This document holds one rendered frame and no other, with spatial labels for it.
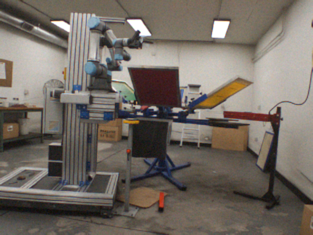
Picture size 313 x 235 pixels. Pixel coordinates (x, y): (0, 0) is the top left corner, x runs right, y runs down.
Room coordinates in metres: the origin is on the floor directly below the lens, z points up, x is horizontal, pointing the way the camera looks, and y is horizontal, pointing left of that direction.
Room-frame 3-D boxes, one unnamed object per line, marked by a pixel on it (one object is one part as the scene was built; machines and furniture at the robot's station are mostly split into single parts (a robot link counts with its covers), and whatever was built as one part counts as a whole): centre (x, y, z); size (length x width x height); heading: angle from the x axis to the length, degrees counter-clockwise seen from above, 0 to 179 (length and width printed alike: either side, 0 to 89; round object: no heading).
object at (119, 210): (2.52, 0.25, 0.48); 0.22 x 0.22 x 0.96; 80
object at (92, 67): (2.34, 0.62, 1.63); 0.15 x 0.12 x 0.55; 159
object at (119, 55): (2.26, 0.37, 1.56); 0.11 x 0.08 x 0.11; 159
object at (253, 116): (3.19, -1.23, 1.06); 0.61 x 0.46 x 0.12; 50
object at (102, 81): (2.46, 0.57, 1.31); 0.15 x 0.15 x 0.10
